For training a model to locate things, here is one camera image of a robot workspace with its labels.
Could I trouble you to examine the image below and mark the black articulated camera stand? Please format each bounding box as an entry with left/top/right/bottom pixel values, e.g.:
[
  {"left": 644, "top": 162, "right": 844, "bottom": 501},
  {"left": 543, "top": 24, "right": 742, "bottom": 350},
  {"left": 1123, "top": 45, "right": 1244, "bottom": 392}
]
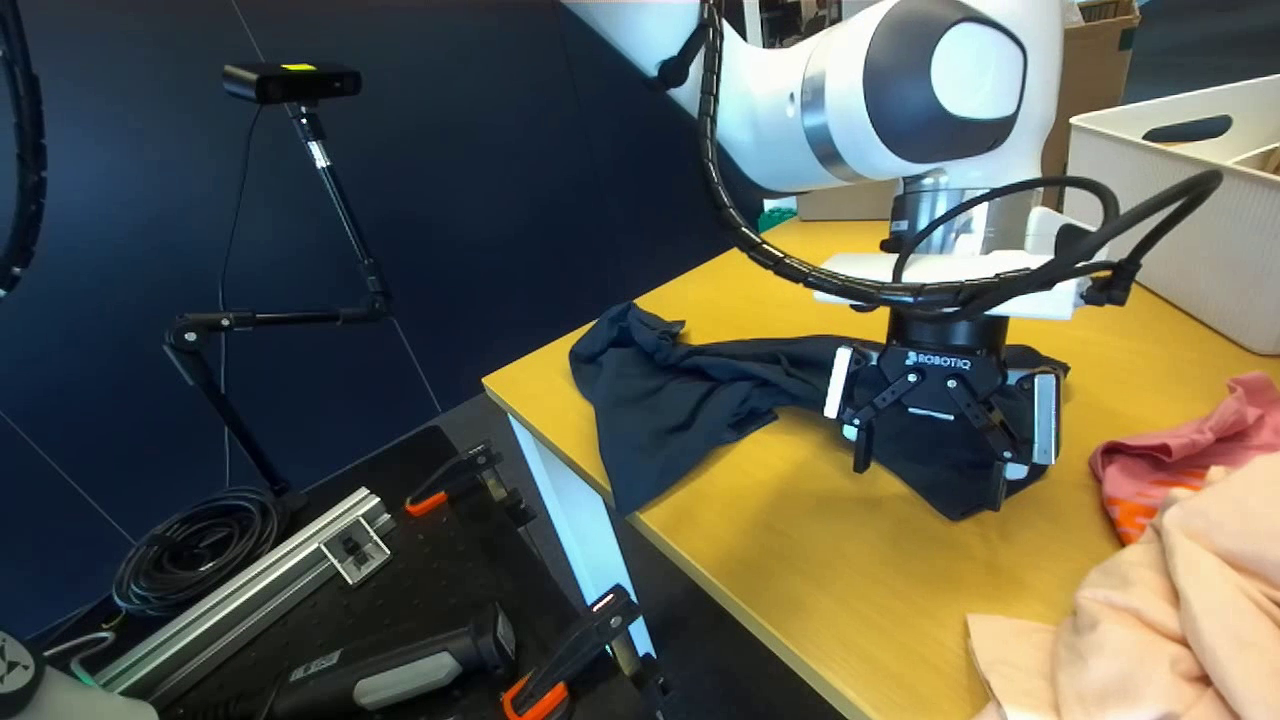
[{"left": 160, "top": 97, "right": 397, "bottom": 503}]

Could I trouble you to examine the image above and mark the black clamp orange tip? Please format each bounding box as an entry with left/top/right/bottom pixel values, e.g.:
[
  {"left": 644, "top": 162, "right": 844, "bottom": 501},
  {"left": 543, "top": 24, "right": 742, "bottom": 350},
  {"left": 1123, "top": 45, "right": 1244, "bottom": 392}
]
[
  {"left": 491, "top": 580, "right": 672, "bottom": 720},
  {"left": 397, "top": 440, "right": 534, "bottom": 526}
]

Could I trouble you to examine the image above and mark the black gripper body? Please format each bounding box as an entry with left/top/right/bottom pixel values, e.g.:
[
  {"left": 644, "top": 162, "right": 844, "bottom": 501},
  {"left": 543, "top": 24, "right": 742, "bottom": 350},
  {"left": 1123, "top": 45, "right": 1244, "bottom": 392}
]
[{"left": 870, "top": 307, "right": 1019, "bottom": 431}]

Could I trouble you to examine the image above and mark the black shirt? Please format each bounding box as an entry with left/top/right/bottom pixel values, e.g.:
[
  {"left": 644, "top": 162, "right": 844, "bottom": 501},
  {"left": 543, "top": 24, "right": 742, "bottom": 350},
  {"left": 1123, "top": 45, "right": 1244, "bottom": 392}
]
[{"left": 569, "top": 300, "right": 1070, "bottom": 523}]

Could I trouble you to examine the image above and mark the black camera yellow label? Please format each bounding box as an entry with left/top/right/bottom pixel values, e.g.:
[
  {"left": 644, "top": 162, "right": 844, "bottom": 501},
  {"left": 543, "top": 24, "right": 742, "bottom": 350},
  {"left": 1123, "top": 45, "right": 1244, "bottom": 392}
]
[{"left": 218, "top": 54, "right": 366, "bottom": 106}]

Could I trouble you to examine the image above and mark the red orange cloth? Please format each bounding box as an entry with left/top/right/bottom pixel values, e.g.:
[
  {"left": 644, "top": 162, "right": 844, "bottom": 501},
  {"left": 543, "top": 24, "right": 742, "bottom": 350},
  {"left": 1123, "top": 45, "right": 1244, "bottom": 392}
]
[{"left": 1087, "top": 373, "right": 1280, "bottom": 548}]

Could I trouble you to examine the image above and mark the white plastic bin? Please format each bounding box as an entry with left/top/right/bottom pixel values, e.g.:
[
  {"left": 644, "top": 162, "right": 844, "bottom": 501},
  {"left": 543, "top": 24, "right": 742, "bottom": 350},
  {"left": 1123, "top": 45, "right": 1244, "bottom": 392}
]
[{"left": 1064, "top": 70, "right": 1280, "bottom": 361}]

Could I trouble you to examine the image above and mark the white blue table leg panel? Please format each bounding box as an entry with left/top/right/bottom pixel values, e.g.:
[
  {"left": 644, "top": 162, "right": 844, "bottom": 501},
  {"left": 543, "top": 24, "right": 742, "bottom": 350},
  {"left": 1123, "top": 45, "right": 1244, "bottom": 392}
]
[{"left": 498, "top": 403, "right": 664, "bottom": 663}]

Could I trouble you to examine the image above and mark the peach cloth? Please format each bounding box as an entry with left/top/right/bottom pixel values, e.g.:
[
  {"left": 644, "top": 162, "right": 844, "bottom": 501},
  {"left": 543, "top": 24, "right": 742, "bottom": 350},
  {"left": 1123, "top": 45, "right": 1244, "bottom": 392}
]
[{"left": 963, "top": 452, "right": 1280, "bottom": 720}]

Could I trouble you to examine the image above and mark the black grey power tool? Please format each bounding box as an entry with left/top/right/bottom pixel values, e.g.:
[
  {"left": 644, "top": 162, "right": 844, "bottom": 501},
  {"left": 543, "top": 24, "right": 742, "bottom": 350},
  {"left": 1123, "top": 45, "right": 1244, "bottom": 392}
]
[{"left": 257, "top": 606, "right": 523, "bottom": 720}]

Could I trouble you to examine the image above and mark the black corrugated conduit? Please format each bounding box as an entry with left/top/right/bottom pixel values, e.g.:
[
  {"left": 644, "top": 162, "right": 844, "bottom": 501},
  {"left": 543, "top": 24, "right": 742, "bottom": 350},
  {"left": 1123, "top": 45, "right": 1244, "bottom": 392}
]
[{"left": 0, "top": 0, "right": 52, "bottom": 302}]

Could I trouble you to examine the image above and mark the black coiled cable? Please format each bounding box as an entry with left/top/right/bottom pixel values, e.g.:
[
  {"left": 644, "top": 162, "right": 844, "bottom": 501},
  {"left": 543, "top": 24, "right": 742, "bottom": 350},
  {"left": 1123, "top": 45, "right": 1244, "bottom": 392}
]
[{"left": 106, "top": 485, "right": 290, "bottom": 620}]

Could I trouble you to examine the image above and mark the white grey plastic device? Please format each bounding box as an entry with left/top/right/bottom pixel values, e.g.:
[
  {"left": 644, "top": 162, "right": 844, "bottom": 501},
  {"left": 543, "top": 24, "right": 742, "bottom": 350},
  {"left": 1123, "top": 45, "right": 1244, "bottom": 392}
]
[{"left": 0, "top": 629, "right": 164, "bottom": 720}]

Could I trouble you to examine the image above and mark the aluminium extrusion bar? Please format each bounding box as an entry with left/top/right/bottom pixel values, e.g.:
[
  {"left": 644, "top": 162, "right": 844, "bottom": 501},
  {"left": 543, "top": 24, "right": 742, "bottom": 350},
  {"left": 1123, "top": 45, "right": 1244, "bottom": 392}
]
[{"left": 85, "top": 485, "right": 401, "bottom": 698}]

